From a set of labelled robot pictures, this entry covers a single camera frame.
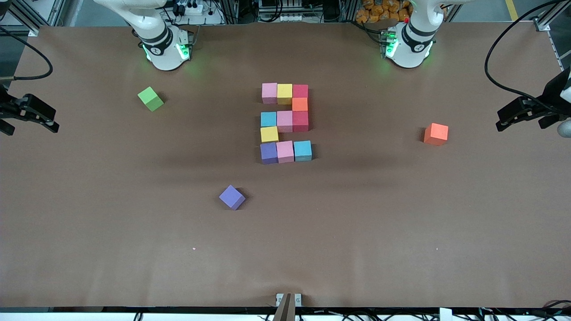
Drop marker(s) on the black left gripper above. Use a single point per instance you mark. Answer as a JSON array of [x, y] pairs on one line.
[[554, 96]]

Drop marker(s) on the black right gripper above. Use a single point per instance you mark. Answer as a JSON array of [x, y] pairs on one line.
[[4, 108]]

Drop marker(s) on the red foam cube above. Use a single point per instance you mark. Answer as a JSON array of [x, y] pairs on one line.
[[300, 91], [301, 121]]

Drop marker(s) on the orange foam cube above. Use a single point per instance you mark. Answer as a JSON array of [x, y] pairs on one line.
[[300, 104], [436, 133]]

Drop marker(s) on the light blue foam cube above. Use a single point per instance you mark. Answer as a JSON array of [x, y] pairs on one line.
[[268, 119], [303, 150]]

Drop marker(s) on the yellow foam cube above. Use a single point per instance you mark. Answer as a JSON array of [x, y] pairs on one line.
[[269, 134], [284, 93]]

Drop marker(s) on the pink foam cube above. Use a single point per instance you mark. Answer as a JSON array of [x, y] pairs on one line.
[[284, 121], [285, 151], [269, 92]]

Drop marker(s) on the purple foam cube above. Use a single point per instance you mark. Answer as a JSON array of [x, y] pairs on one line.
[[232, 197], [269, 153]]

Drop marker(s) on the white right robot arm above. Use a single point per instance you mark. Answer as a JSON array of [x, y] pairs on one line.
[[160, 44]]

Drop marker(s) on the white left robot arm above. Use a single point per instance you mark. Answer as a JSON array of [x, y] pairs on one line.
[[410, 49]]

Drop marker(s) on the green foam cube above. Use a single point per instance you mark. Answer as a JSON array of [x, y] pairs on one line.
[[151, 99]]

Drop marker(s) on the bag of orange items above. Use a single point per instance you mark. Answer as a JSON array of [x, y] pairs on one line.
[[379, 11]]

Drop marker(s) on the white power strip with plugs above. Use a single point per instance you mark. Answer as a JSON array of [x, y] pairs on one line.
[[196, 10]]

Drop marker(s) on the white tag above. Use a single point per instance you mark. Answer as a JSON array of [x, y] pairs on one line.
[[445, 314]]

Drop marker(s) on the aluminium frame profile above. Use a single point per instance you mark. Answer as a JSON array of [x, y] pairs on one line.
[[546, 23], [26, 26]]

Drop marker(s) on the metal clamp bracket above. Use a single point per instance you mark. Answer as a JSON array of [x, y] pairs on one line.
[[288, 307]]

